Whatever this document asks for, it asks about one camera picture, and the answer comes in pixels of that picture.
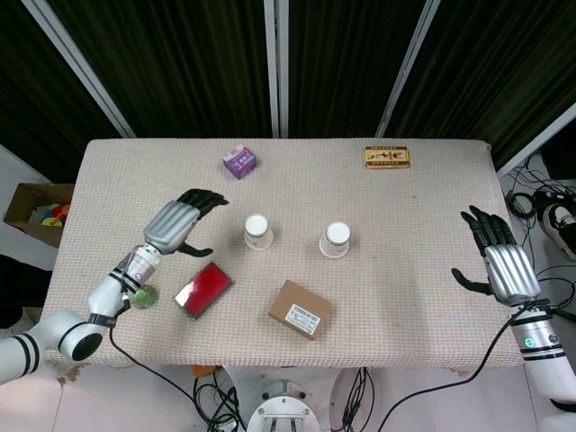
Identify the open cardboard carton with toys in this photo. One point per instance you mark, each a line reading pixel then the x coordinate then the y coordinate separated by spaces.
pixel 18 211

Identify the flat yellow printed box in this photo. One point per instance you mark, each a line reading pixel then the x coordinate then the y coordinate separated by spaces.
pixel 387 157

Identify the dark pleated curtain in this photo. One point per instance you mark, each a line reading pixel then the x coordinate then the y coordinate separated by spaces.
pixel 189 58

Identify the small purple carton box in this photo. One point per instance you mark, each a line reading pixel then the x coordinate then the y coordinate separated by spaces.
pixel 240 162

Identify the flat red box clear wrap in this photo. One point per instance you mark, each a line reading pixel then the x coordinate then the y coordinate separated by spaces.
pixel 204 290

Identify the round grey robot base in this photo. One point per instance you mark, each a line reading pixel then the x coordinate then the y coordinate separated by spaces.
pixel 281 407

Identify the beige woven tablecloth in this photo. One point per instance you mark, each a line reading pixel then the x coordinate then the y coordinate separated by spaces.
pixel 396 292

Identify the black and white sneaker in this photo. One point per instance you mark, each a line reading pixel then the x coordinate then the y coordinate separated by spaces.
pixel 560 225

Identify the small green object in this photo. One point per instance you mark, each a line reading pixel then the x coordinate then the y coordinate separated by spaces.
pixel 146 299

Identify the brown cardboard box white label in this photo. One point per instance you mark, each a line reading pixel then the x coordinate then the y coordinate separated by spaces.
pixel 299 308

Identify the grey aluminium frame post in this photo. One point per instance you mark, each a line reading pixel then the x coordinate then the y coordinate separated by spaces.
pixel 535 139
pixel 275 67
pixel 405 72
pixel 81 67

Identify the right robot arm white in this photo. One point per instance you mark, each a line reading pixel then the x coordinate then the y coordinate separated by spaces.
pixel 544 360

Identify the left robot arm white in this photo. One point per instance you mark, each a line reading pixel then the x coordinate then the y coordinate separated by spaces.
pixel 54 333

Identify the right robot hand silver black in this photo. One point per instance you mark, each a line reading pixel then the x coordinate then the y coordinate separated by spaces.
pixel 508 270

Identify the white paper cup blue band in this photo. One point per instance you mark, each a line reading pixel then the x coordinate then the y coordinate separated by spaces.
pixel 335 240
pixel 258 234

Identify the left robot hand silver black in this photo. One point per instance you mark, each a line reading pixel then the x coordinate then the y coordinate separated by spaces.
pixel 171 225

